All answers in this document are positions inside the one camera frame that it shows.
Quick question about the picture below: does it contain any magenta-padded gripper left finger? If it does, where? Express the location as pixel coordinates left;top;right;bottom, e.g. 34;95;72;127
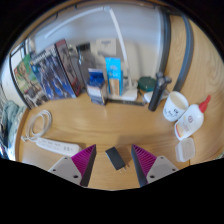
48;144;98;188

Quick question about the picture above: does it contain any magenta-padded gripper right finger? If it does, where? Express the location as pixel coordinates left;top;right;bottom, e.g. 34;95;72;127
130;144;179;188

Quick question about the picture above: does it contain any black charger block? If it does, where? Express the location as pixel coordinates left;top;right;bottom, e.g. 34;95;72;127
105;146;130;175

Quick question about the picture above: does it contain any white power strip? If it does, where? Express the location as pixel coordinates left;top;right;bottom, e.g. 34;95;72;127
35;137;83;158

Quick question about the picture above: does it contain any small clear plastic box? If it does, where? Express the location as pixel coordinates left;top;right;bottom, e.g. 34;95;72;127
175;137;196;163

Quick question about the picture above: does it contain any white glue bottle red cap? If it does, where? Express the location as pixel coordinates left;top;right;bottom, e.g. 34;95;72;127
174;94;212;141

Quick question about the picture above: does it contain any white mug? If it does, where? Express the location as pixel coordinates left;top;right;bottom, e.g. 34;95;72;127
162;90;190;123

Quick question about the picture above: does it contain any black electric shaver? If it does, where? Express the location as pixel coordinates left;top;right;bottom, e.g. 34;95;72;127
147;72;173;112

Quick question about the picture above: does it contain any dark green dish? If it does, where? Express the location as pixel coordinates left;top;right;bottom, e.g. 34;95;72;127
137;76;158;93

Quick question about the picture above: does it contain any small blue box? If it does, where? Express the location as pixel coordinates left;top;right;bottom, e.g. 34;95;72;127
86;68;108;106

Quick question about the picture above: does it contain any green toy figure box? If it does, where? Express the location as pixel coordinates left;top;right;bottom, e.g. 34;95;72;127
13;54;51;109

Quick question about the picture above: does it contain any blue robot model box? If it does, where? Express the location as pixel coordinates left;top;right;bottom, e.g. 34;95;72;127
29;38;83;101

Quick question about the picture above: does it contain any light blue orange package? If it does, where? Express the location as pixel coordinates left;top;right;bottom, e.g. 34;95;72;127
104;57;124;97

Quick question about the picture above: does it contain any clear bottle with dark cap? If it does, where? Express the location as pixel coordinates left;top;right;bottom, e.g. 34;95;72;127
75;42;98;86

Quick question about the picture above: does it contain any white cardboard box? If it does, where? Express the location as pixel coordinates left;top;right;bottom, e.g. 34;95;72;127
96;38;118;58

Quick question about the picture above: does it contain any white desk lamp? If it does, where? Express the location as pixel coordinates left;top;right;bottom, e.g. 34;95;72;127
44;5;139;101

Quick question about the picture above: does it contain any white power strip cable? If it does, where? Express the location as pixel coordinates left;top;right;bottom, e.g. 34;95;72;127
20;109;53;143

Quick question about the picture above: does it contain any dark grey metal desk frame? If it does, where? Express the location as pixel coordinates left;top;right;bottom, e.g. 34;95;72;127
9;6;195;109

